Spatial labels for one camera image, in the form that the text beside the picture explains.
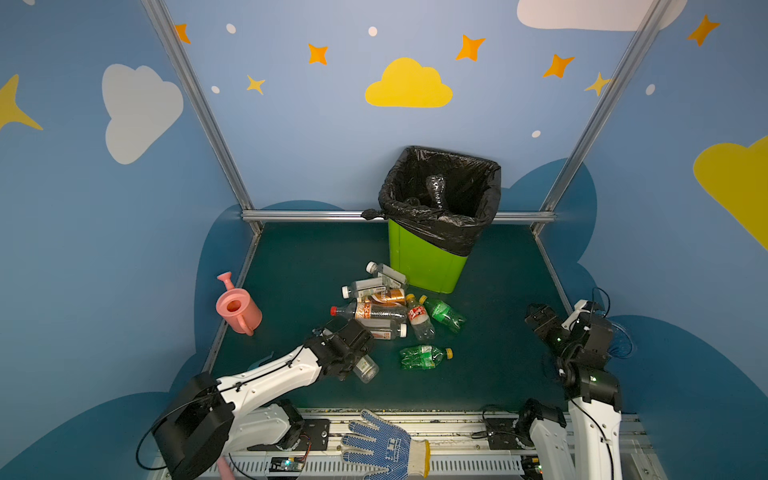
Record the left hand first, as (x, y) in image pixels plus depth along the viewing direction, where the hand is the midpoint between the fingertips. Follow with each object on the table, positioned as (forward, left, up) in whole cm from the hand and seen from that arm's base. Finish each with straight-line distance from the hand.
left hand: (367, 354), depth 84 cm
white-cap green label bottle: (-5, 0, +2) cm, 5 cm away
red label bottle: (+9, -5, -3) cm, 11 cm away
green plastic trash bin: (+28, -18, +6) cm, 34 cm away
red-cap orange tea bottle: (+13, +2, +2) cm, 13 cm away
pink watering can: (+10, +38, +8) cm, 40 cm away
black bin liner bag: (+44, -22, +21) cm, 53 cm away
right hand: (+6, -47, +15) cm, 49 cm away
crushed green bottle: (0, -16, 0) cm, 16 cm away
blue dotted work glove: (-23, -8, -3) cm, 25 cm away
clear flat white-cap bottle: (+22, +2, +1) cm, 22 cm away
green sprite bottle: (+14, -23, 0) cm, 27 cm away
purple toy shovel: (-27, +32, -3) cm, 42 cm away
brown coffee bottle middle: (+19, -6, +1) cm, 20 cm away
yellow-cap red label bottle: (+13, -16, -3) cm, 21 cm away
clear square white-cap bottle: (+29, -5, 0) cm, 29 cm away
